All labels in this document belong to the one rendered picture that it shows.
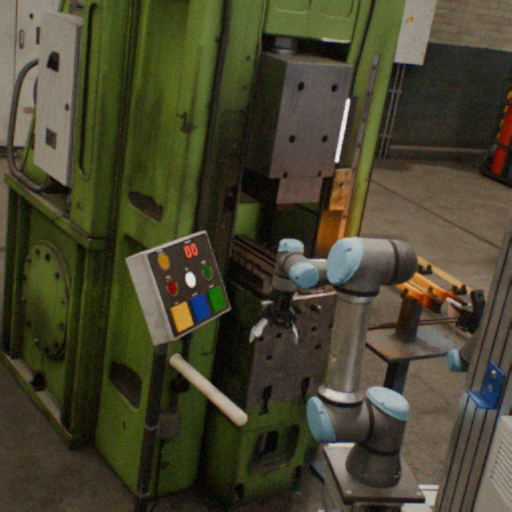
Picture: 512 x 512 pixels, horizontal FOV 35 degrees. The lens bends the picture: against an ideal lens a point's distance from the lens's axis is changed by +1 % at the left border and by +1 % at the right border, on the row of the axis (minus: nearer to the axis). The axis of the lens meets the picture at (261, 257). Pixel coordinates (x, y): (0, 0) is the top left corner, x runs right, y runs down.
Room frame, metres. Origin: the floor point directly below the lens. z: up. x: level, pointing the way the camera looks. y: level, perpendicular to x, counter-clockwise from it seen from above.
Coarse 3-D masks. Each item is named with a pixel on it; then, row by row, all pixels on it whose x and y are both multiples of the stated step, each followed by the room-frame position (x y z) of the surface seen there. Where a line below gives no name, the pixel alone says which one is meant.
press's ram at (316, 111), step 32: (288, 64) 2.75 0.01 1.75; (320, 64) 2.84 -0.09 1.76; (256, 96) 2.85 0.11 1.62; (288, 96) 2.76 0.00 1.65; (320, 96) 2.85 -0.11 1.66; (256, 128) 2.83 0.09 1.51; (288, 128) 2.78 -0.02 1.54; (320, 128) 2.87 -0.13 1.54; (256, 160) 2.81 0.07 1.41; (288, 160) 2.79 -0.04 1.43; (320, 160) 2.88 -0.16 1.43
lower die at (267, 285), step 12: (252, 240) 3.17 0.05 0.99; (240, 252) 3.00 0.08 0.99; (252, 252) 3.00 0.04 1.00; (264, 252) 3.02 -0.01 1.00; (228, 264) 2.95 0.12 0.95; (240, 264) 2.90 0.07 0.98; (264, 264) 2.91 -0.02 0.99; (252, 276) 2.83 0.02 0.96; (264, 276) 2.81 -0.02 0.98; (264, 288) 2.78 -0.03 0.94
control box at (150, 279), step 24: (192, 240) 2.48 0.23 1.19; (144, 264) 2.26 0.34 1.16; (192, 264) 2.43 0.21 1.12; (216, 264) 2.53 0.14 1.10; (144, 288) 2.26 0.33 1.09; (192, 288) 2.38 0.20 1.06; (144, 312) 2.25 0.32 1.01; (168, 312) 2.24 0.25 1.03; (192, 312) 2.33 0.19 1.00; (216, 312) 2.43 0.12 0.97; (168, 336) 2.21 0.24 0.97
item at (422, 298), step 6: (402, 288) 2.93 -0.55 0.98; (408, 288) 2.90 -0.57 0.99; (414, 288) 2.90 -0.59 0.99; (414, 294) 2.87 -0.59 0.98; (420, 294) 2.84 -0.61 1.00; (426, 294) 2.83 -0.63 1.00; (420, 300) 2.83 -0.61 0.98; (426, 300) 2.82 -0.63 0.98; (432, 300) 2.80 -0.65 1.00; (438, 300) 2.79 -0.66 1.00; (426, 306) 2.81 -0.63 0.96; (432, 306) 2.79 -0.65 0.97; (438, 306) 2.77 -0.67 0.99; (438, 312) 2.77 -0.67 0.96
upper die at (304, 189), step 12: (252, 180) 2.90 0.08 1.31; (264, 180) 2.84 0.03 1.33; (276, 180) 2.79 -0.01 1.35; (288, 180) 2.80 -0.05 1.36; (300, 180) 2.84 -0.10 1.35; (312, 180) 2.87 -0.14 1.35; (264, 192) 2.83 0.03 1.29; (276, 192) 2.78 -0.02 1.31; (288, 192) 2.81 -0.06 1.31; (300, 192) 2.84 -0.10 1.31; (312, 192) 2.88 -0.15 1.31
